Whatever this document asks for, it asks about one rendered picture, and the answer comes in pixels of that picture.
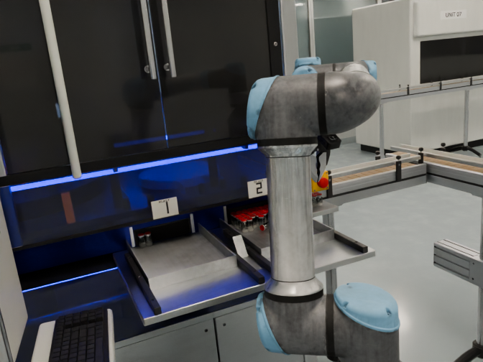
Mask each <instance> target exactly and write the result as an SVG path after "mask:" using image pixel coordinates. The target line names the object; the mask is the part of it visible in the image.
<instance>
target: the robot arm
mask: <svg viewBox="0 0 483 362"><path fill-rule="evenodd" d="M380 101H381V90H380V86H379V84H378V82H377V64H376V62H375V61H374V60H361V61H356V62H340V63H331V64H323V65H322V64H321V59H320V58H319V57H305V58H298V59H296V60H295V68H294V72H293V74H292V75H285V76H279V75H276V76H275V77H271V78H261V79H259V80H257V81H256V82H255V83H254V84H253V86H252V88H251V90H250V93H249V99H248V104H247V132H248V135H249V137H250V138H251V139H253V140H257V148H258V150H260V151H261V153H263V154H264V155H265V157H266V171H267V201H268V216H269V233H270V261H271V278H270V279H269V281H268V282H267V283H266V284H265V285H264V292H261V293H259V295H258V297H257V303H256V309H257V313H256V317H257V328H258V332H259V337H260V340H261V342H262V345H263V346H264V347H265V348H266V349H267V350H268V351H269V352H272V353H283V354H285V355H290V354H296V355H311V356H336V357H338V362H400V339H399V328H400V318H399V313H398V306H397V302H396V300H395V298H394V297H393V296H392V295H391V294H390V293H389V292H387V291H385V290H383V289H382V288H380V287H377V286H374V285H372V284H367V283H361V282H350V283H347V284H342V285H340V286H339V287H337V289H336V291H335V292H334V294H324V293H323V283H322V282H321V281H319V280H318V279H317V278H316V276H315V261H314V242H313V207H312V188H311V178H312V180H313V181H314V182H319V181H320V179H321V177H322V176H323V173H324V171H325V169H326V165H327V164H328V160H329V157H330V153H331V149H337V148H339V147H340V144H341V140H340V138H339V137H338V136H337V135H336V134H340V133H343V132H345V131H349V130H351V129H354V128H356V127H358V126H359V125H361V124H363V123H364V122H365V121H367V120H368V119H369V118H370V117H371V116H373V114H374V113H375V112H376V110H377V109H378V107H379V105H380ZM314 152H316V157H315V156H313V155H312V154H314Z"/></svg>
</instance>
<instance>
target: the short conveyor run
mask: <svg viewBox="0 0 483 362"><path fill-rule="evenodd" d="M375 154H376V155H377V156H376V157H375V161H371V162H365V163H361V164H355V165H351V166H347V167H341V168H337V169H333V170H327V171H328V189H327V190H322V191H318V192H319V193H321V194H322V196H321V197H322V198H323V200H324V201H326V202H328V203H331V204H333V205H340V204H344V203H349V202H352V201H355V200H361V199H364V198H369V197H372V196H375V195H381V194H385V193H388V192H393V191H396V190H401V189H405V188H408V187H413V186H416V185H422V184H426V183H427V165H426V164H418V163H414V162H412V161H415V160H419V159H420V155H418V156H414V157H411V156H410V153H409V154H402V155H397V156H395V157H388V158H384V159H380V156H379V154H380V151H376V152H375Z"/></svg>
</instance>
